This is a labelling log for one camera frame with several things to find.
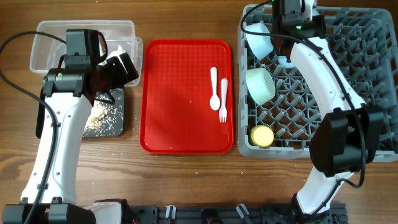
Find white plastic spoon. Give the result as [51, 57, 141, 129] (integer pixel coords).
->
[210, 67, 220, 111]

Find large white napkin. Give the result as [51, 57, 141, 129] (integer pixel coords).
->
[106, 45, 126, 59]

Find grey dishwasher rack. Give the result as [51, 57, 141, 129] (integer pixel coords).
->
[238, 6, 397, 162]

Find yellow plastic cup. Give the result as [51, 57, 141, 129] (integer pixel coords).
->
[249, 125, 274, 147]

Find clear plastic waste bin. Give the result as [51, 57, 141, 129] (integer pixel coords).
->
[30, 20, 143, 77]

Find red serving tray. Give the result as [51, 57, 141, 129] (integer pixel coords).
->
[139, 39, 234, 154]

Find mint green bowl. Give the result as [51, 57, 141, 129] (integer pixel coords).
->
[246, 68, 275, 105]

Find rice and nutshell scraps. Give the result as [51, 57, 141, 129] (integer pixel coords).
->
[83, 90, 124, 136]

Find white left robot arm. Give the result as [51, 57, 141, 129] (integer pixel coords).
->
[2, 29, 138, 223]

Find light blue plate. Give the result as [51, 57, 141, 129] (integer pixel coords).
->
[277, 56, 295, 69]

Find black food waste tray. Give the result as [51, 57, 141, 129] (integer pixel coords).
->
[35, 85, 126, 139]

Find white plastic fork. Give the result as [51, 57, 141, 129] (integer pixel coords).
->
[219, 78, 228, 123]

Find light blue bowl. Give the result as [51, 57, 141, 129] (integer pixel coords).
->
[245, 22, 274, 60]

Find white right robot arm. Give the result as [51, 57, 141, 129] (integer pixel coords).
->
[272, 1, 383, 222]

